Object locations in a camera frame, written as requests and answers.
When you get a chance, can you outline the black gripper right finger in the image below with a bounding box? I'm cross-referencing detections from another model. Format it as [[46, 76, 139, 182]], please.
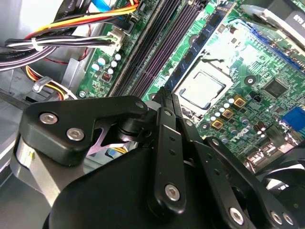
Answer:
[[172, 93, 299, 229]]

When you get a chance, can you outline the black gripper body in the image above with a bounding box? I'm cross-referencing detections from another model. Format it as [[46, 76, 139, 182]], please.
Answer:
[[42, 146, 224, 229]]

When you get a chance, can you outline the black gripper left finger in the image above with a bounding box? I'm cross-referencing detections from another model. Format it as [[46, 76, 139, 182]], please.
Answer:
[[9, 87, 188, 216]]

